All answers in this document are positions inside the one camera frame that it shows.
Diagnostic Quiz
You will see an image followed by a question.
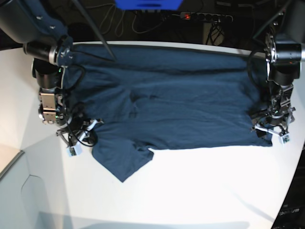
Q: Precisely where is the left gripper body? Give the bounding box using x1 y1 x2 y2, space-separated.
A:
250 107 295 137

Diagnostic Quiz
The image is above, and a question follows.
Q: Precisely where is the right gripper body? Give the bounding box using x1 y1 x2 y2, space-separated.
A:
56 114 104 149

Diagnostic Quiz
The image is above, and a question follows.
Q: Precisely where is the dark blue t-shirt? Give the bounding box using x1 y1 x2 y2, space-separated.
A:
64 44 272 182

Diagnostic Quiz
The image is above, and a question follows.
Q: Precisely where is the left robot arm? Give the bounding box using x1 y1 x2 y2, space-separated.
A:
247 0 305 143

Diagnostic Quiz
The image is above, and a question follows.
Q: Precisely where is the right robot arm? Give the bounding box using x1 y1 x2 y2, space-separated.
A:
0 0 115 141

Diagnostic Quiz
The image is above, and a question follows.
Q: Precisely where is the black power strip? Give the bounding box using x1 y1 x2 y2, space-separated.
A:
179 12 234 23

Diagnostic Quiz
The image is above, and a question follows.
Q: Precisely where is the blue box overhead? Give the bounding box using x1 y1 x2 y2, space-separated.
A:
114 0 183 10

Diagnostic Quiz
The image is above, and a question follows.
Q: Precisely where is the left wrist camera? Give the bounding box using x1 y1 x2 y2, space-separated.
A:
279 133 290 145

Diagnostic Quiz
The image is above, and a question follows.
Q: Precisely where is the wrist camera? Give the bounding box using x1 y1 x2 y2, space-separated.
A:
279 133 290 145
66 145 82 157

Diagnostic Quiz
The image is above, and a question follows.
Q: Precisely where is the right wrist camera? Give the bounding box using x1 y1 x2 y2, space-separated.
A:
66 145 82 157

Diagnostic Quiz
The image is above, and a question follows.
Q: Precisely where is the white cable on floor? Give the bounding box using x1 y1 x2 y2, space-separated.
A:
99 4 167 35

